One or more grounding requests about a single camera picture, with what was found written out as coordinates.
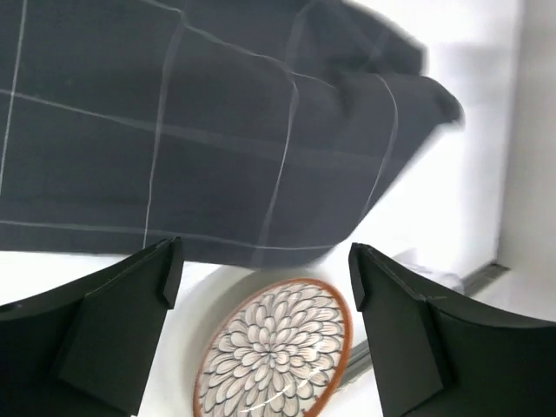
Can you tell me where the floral patterned ceramic plate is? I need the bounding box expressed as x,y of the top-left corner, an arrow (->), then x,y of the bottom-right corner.
192,278 -> 353,416

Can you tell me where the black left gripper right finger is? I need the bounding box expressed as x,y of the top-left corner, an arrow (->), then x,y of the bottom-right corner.
348,243 -> 555,417

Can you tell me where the dark grey checked cloth napkin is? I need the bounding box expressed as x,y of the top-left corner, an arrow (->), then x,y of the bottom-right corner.
1,1 -> 462,268

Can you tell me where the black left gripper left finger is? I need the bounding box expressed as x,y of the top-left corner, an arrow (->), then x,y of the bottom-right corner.
1,238 -> 182,417

